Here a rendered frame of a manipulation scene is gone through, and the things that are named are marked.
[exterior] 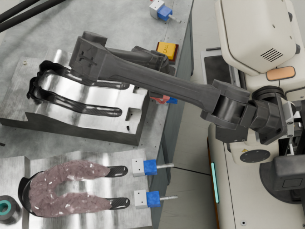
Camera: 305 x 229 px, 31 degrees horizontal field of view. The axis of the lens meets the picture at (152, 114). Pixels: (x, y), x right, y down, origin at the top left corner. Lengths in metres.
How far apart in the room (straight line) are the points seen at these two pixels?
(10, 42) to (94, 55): 0.99
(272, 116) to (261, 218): 0.95
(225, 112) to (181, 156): 1.36
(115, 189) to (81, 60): 0.57
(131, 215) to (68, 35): 0.80
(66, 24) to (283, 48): 1.04
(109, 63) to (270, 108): 0.43
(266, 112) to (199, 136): 1.37
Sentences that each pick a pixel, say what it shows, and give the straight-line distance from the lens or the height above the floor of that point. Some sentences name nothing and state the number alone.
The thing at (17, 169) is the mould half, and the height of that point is 0.91.
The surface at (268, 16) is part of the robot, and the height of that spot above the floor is 1.38.
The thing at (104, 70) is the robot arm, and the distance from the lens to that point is 1.25.
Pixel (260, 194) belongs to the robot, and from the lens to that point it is 2.33.
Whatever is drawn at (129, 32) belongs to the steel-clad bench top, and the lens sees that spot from 2.11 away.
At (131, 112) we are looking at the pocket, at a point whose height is 0.86.
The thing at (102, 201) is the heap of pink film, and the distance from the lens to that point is 1.69.
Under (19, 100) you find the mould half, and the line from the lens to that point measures 1.96.
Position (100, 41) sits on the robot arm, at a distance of 1.33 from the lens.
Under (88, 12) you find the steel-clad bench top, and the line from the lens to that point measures 2.20.
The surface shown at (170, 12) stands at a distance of 2.10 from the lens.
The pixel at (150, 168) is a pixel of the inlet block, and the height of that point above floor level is 0.87.
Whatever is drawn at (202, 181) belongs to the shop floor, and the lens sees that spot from 2.64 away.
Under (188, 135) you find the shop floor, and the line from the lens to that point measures 2.75.
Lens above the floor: 2.44
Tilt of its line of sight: 60 degrees down
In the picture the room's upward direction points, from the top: 10 degrees counter-clockwise
